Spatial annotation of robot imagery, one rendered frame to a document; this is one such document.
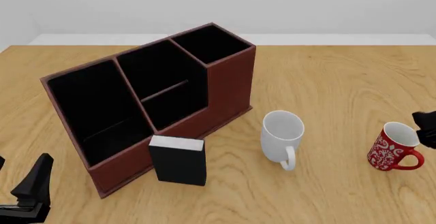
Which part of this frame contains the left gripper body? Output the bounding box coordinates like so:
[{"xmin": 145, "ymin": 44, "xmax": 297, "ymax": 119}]
[{"xmin": 0, "ymin": 201, "xmax": 51, "ymax": 224}]

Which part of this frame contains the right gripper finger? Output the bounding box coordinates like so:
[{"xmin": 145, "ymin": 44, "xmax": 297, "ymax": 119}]
[
  {"xmin": 416, "ymin": 128, "xmax": 436, "ymax": 149},
  {"xmin": 411, "ymin": 110, "xmax": 436, "ymax": 131}
]

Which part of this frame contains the red patterned mug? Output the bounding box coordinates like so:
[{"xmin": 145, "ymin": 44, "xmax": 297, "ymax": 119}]
[{"xmin": 367, "ymin": 121, "xmax": 425, "ymax": 171}]

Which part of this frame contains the white mug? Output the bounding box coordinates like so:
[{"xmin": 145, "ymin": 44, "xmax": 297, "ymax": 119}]
[{"xmin": 260, "ymin": 110, "xmax": 305, "ymax": 172}]

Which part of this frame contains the red-brown desk caddy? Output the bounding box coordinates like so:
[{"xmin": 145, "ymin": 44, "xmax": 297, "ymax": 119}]
[{"xmin": 40, "ymin": 22, "xmax": 257, "ymax": 199}]

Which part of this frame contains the black book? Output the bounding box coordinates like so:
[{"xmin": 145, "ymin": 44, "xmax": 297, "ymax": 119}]
[{"xmin": 148, "ymin": 134, "xmax": 208, "ymax": 187}]

